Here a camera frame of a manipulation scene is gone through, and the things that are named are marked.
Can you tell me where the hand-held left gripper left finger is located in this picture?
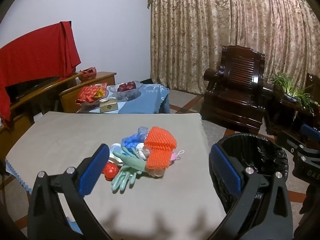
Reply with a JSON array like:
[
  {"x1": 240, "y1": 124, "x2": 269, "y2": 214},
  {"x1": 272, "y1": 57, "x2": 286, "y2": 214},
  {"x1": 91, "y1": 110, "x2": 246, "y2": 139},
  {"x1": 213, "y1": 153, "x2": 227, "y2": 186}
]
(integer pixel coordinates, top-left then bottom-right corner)
[{"x1": 27, "y1": 144, "x2": 113, "y2": 240}]

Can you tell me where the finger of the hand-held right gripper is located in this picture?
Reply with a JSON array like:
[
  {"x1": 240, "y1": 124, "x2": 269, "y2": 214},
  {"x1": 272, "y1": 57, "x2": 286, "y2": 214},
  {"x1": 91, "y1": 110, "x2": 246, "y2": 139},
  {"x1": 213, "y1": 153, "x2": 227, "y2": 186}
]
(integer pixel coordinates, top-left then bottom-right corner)
[
  {"x1": 276, "y1": 132, "x2": 308, "y2": 154},
  {"x1": 301, "y1": 124, "x2": 320, "y2": 142}
]

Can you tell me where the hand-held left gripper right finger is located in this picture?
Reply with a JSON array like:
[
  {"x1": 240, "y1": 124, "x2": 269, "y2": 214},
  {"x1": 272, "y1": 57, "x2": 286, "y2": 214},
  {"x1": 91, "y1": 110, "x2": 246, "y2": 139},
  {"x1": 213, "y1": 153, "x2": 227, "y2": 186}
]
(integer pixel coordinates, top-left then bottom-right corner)
[{"x1": 207, "y1": 144, "x2": 293, "y2": 240}]

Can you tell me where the red shiny ball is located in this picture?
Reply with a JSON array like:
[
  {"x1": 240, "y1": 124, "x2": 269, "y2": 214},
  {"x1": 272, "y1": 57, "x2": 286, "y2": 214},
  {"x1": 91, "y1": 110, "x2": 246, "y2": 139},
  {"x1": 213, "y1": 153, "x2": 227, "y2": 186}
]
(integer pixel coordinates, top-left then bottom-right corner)
[{"x1": 103, "y1": 162, "x2": 119, "y2": 181}]

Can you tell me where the blue and white paper cup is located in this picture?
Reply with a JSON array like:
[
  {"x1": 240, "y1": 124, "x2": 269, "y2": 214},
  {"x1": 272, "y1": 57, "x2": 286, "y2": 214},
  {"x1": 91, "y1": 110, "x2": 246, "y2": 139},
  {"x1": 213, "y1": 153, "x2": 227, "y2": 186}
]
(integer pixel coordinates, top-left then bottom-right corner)
[{"x1": 109, "y1": 143, "x2": 125, "y2": 167}]

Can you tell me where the black lined trash bin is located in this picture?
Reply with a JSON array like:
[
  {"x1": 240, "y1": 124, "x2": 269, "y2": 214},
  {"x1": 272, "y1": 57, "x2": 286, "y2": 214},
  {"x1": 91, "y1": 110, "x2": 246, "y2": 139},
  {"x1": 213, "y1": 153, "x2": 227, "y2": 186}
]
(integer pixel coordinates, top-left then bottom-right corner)
[{"x1": 209, "y1": 134, "x2": 289, "y2": 215}]

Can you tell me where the green rubber glove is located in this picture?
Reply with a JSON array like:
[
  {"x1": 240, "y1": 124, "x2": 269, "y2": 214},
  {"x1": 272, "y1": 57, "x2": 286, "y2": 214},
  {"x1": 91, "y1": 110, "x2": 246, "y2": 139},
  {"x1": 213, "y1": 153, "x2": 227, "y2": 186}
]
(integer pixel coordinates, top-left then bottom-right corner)
[
  {"x1": 111, "y1": 164, "x2": 147, "y2": 193},
  {"x1": 112, "y1": 150, "x2": 146, "y2": 171}
]

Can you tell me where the blue plastic bag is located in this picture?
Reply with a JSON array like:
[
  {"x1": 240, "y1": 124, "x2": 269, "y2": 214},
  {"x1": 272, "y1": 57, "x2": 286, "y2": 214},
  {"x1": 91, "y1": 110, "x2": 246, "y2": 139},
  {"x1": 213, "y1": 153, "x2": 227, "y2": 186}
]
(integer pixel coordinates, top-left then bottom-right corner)
[{"x1": 122, "y1": 132, "x2": 148, "y2": 151}]

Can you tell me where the white tissue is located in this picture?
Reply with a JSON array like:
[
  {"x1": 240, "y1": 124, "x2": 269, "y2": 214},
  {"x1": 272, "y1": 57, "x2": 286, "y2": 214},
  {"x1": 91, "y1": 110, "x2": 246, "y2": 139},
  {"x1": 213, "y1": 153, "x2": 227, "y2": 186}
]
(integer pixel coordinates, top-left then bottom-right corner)
[{"x1": 136, "y1": 142, "x2": 152, "y2": 160}]

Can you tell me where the pink sponge with loop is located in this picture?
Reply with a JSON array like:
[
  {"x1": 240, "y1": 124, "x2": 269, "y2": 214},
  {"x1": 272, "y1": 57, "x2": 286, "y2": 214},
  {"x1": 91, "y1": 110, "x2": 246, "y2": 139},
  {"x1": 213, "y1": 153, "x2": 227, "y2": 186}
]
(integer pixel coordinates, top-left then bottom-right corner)
[{"x1": 170, "y1": 150, "x2": 185, "y2": 162}]

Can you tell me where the clear plastic bag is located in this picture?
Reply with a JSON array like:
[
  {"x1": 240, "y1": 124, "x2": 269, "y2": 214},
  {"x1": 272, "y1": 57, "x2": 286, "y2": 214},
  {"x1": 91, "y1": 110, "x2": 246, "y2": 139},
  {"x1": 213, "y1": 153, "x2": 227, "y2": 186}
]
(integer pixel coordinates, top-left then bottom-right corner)
[{"x1": 137, "y1": 126, "x2": 150, "y2": 140}]

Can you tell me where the clear plastic cup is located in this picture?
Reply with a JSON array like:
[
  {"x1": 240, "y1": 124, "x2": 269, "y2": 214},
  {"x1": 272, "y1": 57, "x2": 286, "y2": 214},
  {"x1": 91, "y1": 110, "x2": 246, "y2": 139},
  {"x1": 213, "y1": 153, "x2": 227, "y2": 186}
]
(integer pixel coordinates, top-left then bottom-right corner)
[{"x1": 150, "y1": 167, "x2": 165, "y2": 178}]

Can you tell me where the orange spiky silicone pad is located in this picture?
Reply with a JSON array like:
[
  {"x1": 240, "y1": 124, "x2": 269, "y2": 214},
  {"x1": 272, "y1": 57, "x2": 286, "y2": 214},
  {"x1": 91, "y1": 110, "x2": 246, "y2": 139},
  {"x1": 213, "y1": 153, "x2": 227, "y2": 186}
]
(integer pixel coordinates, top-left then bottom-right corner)
[{"x1": 144, "y1": 126, "x2": 178, "y2": 171}]

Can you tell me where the dark wooden side table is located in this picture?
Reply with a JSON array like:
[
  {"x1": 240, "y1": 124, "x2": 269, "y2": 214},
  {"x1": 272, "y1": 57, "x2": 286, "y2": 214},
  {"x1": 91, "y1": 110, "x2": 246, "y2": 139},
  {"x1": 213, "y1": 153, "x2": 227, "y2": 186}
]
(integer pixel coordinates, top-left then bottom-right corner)
[{"x1": 264, "y1": 82, "x2": 320, "y2": 140}]

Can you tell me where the dark wooden armchair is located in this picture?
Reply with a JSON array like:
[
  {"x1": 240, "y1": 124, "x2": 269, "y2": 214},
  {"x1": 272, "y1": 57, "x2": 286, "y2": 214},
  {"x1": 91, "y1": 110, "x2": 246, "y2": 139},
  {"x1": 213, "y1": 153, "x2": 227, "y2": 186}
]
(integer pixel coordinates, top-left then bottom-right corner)
[
  {"x1": 306, "y1": 73, "x2": 320, "y2": 98},
  {"x1": 200, "y1": 45, "x2": 267, "y2": 134}
]

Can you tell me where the green potted plant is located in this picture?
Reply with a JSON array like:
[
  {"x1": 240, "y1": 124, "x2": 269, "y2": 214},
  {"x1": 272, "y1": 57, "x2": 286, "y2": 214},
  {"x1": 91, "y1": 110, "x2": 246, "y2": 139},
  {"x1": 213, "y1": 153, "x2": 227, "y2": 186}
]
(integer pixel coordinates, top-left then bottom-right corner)
[{"x1": 269, "y1": 72, "x2": 317, "y2": 113}]

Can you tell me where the gold tissue box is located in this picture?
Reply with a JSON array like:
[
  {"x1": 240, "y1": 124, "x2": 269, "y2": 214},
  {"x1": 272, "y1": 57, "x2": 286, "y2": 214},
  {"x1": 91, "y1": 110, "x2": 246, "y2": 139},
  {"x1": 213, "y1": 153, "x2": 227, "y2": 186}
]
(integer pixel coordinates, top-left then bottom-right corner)
[{"x1": 99, "y1": 98, "x2": 118, "y2": 113}]

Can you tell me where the glass plate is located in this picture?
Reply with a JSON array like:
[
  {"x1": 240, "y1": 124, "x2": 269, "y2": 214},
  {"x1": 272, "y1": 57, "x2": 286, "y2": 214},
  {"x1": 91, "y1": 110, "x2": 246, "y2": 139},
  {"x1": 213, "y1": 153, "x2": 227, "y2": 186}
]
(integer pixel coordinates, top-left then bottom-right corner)
[{"x1": 76, "y1": 92, "x2": 110, "y2": 108}]

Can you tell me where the small wooden cabinet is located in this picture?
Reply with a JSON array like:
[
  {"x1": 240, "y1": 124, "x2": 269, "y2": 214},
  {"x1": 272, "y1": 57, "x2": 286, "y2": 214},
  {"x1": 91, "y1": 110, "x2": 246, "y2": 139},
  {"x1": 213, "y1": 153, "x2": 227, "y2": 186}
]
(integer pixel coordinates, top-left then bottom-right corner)
[{"x1": 59, "y1": 72, "x2": 117, "y2": 113}]

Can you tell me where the red snack packet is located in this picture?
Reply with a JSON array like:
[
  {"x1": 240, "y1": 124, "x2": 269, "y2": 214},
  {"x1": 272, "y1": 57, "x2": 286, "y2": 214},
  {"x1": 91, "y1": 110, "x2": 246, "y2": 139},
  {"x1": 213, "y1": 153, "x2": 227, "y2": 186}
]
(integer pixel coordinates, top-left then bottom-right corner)
[{"x1": 76, "y1": 83, "x2": 108, "y2": 104}]

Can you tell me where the light blue scalloped undercloth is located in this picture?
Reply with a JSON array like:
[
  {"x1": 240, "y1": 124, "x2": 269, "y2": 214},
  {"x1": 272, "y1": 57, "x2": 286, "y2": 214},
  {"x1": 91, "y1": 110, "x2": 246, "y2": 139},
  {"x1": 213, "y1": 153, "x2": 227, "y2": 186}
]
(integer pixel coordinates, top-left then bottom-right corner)
[{"x1": 5, "y1": 159, "x2": 83, "y2": 234}]

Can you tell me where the glass fruit bowl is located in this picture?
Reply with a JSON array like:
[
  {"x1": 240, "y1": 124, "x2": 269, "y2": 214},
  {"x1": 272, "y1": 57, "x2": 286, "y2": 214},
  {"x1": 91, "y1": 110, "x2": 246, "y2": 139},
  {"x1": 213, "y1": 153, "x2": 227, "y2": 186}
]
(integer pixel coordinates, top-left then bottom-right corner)
[{"x1": 107, "y1": 81, "x2": 143, "y2": 102}]

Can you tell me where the long wooden television cabinet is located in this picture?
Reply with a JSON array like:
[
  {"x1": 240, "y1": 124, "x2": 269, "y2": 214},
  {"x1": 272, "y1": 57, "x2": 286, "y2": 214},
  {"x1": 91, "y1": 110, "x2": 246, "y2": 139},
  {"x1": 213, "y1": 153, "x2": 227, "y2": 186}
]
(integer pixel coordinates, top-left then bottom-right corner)
[{"x1": 0, "y1": 72, "x2": 80, "y2": 163}]

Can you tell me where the black television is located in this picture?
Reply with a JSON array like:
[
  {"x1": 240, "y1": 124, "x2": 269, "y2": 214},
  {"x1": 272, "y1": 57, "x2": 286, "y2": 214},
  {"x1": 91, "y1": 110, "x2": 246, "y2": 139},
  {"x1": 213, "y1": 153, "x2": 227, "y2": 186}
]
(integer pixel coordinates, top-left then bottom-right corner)
[{"x1": 5, "y1": 76, "x2": 63, "y2": 105}]

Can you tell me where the red cloth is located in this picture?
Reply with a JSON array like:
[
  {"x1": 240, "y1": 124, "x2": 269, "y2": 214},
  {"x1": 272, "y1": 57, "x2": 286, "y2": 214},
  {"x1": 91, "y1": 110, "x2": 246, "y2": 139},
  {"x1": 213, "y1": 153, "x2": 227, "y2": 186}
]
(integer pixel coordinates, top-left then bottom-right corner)
[{"x1": 0, "y1": 21, "x2": 82, "y2": 128}]

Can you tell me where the beige patterned curtain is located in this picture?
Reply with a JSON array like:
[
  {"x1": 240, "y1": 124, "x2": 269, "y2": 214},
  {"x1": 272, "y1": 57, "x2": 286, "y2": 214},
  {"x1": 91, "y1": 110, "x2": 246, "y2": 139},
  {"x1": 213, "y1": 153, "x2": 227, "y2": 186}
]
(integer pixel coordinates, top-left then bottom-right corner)
[{"x1": 147, "y1": 0, "x2": 320, "y2": 95}]

